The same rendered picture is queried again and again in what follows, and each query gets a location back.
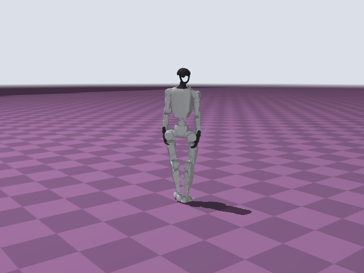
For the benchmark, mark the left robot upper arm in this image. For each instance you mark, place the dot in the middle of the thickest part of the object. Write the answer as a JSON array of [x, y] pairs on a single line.
[[167, 101]]

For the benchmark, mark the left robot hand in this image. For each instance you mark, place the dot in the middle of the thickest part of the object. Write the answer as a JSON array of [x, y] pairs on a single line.
[[164, 131]]

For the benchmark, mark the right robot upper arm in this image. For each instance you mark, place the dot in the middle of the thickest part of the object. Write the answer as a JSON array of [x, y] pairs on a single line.
[[196, 102]]

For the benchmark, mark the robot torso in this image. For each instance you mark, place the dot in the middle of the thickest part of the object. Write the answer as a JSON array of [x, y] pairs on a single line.
[[181, 105]]

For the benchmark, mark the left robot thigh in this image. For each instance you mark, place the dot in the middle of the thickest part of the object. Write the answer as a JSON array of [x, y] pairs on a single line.
[[169, 136]]

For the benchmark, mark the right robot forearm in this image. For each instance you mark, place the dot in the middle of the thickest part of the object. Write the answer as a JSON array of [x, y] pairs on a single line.
[[198, 122]]

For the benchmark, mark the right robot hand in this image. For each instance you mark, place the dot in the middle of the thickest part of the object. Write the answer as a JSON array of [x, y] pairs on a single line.
[[197, 139]]

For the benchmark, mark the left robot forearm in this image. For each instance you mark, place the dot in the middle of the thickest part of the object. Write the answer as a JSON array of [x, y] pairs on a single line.
[[165, 120]]

